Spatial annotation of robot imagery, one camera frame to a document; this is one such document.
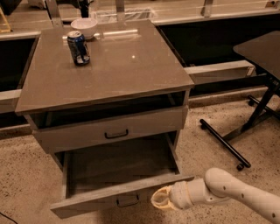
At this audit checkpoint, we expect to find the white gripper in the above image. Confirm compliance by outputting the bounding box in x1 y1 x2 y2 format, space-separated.
151 181 193 211

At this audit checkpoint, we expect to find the grey drawer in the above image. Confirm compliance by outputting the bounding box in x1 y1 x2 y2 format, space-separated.
51 134 193 219
33 106 188 153

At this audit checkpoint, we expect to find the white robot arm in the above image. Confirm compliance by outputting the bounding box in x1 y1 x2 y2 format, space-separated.
150 168 280 224

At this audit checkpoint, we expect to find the grey top drawer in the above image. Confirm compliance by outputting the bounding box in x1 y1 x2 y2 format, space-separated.
33 106 188 153

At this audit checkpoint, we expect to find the grey drawer cabinet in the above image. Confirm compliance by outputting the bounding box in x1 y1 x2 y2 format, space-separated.
16 20 193 165

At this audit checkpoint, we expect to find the blue soda can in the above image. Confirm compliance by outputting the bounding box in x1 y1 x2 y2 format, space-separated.
67 31 90 66

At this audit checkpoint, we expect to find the black rolling side table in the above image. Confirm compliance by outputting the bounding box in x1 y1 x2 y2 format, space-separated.
199 31 280 171

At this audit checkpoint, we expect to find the clear plastic bin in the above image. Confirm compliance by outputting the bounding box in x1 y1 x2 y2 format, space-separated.
91 8 158 24

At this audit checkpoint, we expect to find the white bowl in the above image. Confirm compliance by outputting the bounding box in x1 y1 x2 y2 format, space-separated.
71 17 98 39

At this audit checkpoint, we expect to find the yellow wooden object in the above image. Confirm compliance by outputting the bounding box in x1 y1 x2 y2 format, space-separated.
0 7 12 33

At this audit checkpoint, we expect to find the black floor cable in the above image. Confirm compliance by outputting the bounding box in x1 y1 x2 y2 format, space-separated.
0 211 19 224

